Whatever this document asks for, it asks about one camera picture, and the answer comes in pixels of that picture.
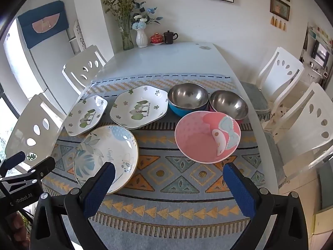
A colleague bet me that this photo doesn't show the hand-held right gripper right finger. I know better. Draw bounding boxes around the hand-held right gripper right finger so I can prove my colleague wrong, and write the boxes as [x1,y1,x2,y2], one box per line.
[222,163,316,250]

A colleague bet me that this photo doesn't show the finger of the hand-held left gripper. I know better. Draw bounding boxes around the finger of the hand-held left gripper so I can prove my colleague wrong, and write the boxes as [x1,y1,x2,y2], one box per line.
[27,157,56,183]
[0,151,26,176]

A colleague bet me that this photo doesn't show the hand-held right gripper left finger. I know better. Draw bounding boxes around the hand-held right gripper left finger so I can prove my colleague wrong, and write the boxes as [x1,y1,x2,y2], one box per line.
[30,161,116,250]

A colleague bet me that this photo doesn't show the round leaf-print plate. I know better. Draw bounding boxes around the round leaf-print plate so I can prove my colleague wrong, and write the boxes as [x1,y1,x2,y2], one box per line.
[73,125,139,194]

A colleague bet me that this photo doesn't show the pink ceramic bowl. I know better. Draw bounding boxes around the pink ceramic bowl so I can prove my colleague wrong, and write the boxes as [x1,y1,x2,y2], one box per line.
[174,111,241,164]

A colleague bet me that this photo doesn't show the small octagonal tree-print plate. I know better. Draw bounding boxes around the small octagonal tree-print plate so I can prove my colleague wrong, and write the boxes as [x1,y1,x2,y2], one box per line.
[64,95,108,137]

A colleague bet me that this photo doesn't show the red steel bowl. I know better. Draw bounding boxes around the red steel bowl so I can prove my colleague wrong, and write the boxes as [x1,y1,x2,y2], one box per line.
[209,90,249,125]

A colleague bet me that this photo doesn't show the large octagonal tree-print plate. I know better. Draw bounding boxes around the large octagonal tree-print plate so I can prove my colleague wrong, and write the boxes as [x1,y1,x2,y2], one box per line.
[109,85,169,130]

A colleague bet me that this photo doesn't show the blue steel bowl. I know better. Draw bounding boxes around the blue steel bowl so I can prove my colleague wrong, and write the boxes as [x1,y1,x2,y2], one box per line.
[167,83,209,117]

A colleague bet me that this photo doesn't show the person's left hand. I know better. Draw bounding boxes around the person's left hand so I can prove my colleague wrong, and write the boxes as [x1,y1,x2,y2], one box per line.
[9,210,30,244]

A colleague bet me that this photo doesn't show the white dining chair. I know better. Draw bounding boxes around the white dining chair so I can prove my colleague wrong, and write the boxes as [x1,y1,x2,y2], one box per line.
[5,94,67,167]
[62,45,107,95]
[263,83,333,178]
[256,47,305,112]

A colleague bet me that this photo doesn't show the patterned blue table mat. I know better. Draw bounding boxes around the patterned blue table mat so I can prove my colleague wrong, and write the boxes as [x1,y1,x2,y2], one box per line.
[42,73,266,250]

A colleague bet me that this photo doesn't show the fluffy white dog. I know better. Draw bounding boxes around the fluffy white dog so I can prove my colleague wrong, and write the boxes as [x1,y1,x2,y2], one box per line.
[271,104,285,125]

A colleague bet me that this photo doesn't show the pale yellow box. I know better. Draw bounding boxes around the pale yellow box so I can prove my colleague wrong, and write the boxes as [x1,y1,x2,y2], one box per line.
[311,206,333,243]

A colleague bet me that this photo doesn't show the blue fabric valance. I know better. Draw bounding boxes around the blue fabric valance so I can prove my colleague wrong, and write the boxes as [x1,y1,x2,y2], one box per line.
[17,1,69,49]

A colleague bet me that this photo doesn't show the glass vase with greenery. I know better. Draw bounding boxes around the glass vase with greenery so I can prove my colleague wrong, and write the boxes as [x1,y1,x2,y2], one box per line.
[101,0,136,51]

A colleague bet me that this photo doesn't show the white vase with flowers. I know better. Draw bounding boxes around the white vase with flowers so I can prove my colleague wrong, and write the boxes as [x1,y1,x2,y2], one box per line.
[131,1,164,48]

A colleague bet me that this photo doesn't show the television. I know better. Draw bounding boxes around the television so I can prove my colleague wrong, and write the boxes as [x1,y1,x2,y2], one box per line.
[312,40,331,68]

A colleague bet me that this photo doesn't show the red lidded teacup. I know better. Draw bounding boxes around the red lidded teacup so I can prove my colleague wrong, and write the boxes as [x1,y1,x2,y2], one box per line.
[149,32,165,45]

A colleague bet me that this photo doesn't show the dark brown mug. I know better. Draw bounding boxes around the dark brown mug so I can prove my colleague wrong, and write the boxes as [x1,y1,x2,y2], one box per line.
[164,30,179,45]

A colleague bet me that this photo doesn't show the hanging yellow tassels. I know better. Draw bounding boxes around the hanging yellow tassels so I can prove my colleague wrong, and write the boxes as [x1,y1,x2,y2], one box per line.
[271,16,288,30]

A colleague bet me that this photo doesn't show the white wall shelf unit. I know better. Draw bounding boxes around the white wall shelf unit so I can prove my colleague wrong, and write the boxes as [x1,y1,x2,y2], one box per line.
[299,22,333,89]

